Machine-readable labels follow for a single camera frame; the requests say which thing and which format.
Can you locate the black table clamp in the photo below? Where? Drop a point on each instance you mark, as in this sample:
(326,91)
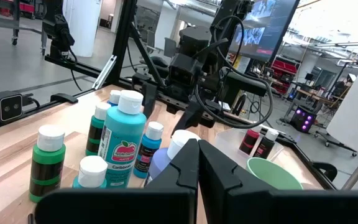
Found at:
(326,169)
(64,98)

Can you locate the turquoise small paint bottle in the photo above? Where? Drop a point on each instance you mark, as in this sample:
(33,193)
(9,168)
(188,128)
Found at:
(92,171)

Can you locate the blue small paint bottle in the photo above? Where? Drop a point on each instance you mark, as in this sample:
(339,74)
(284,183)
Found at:
(114,97)

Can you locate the large turquoise paint bottle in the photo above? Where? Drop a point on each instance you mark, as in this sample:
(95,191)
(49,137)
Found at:
(123,124)

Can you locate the large periwinkle paint bottle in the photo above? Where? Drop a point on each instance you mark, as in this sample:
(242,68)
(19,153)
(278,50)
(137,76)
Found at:
(160,161)

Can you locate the black wheeled stand base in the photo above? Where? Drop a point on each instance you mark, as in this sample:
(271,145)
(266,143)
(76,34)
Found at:
(331,138)

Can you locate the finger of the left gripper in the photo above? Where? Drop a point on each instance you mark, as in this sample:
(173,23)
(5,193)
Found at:
(190,116)
(149,99)

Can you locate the red tool cart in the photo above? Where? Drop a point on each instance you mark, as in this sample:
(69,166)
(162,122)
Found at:
(26,6)

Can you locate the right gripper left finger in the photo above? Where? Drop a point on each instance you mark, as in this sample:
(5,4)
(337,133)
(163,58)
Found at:
(135,208)

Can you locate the black table-level camera box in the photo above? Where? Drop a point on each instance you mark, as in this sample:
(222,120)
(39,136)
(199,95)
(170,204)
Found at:
(3,107)

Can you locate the mint green cup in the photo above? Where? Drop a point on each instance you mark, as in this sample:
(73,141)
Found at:
(272,174)

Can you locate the black small paint bottle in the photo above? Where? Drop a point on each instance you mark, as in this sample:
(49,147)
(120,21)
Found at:
(264,147)

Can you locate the large monitor blue screen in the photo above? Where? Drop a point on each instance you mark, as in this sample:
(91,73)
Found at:
(259,28)

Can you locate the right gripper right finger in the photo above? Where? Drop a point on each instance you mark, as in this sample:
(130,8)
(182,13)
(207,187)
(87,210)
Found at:
(259,208)

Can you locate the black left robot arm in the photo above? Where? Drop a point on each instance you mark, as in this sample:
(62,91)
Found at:
(244,84)

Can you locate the orange small paint bottle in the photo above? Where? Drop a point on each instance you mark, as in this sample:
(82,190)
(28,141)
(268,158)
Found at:
(249,141)

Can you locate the cyan small paint bottle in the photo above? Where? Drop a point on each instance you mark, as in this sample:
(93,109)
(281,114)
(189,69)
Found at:
(149,143)

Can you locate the teal green small paint bottle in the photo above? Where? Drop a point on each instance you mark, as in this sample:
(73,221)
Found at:
(95,124)

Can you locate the black background robot arm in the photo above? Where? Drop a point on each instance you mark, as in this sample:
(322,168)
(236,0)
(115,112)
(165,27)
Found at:
(57,28)

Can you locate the silver metal bracket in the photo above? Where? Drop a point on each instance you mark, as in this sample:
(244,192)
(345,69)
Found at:
(104,72)

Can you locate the red storage bin shelf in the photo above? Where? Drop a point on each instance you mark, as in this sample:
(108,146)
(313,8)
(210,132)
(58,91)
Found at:
(284,67)

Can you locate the computer tower purple lights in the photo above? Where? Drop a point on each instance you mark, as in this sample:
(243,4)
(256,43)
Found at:
(303,119)

